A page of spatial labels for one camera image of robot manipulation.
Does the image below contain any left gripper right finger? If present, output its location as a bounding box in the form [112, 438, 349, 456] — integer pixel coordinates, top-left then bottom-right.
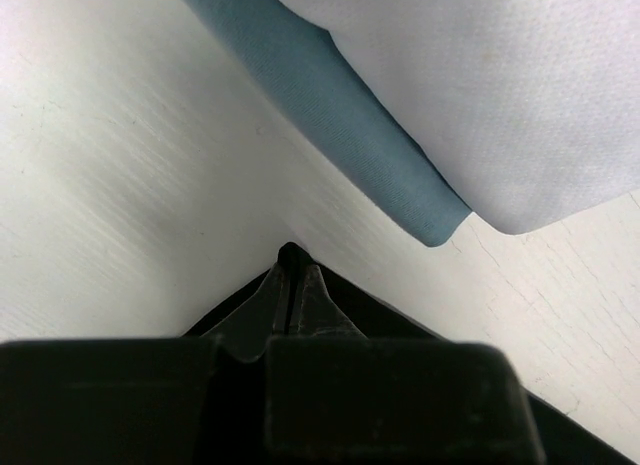
[267, 265, 545, 464]

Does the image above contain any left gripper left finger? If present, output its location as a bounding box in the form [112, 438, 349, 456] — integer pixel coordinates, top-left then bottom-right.
[1, 266, 288, 464]

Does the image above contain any black t shirt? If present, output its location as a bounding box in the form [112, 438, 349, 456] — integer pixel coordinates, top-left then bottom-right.
[186, 242, 633, 464]

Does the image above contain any folded light blue t shirt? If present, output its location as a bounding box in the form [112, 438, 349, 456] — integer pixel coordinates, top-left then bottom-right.
[184, 0, 471, 247]

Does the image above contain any folded white t shirt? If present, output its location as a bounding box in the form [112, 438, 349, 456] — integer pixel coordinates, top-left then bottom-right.
[279, 0, 639, 234]

